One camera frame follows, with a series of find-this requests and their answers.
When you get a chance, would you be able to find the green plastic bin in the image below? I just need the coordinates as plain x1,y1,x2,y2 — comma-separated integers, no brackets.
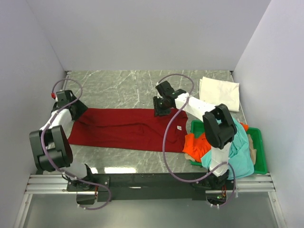
190,120,268,180

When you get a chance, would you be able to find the red t shirt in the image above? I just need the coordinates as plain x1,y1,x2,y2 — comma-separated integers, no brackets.
68,108,188,152

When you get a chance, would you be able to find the teal t shirt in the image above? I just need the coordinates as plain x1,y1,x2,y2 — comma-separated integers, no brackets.
201,117,255,179

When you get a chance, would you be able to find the folded white t shirt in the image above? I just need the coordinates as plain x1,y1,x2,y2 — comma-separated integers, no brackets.
199,77,240,112

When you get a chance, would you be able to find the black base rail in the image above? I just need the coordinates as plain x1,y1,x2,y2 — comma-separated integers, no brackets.
66,173,236,205

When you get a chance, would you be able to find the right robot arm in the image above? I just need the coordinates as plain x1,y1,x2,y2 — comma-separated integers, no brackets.
153,81,237,190

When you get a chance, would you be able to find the orange t shirt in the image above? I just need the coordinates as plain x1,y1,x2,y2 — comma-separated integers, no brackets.
183,123,248,166

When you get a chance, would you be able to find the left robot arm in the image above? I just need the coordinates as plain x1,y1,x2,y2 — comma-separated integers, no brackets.
29,90,95,191

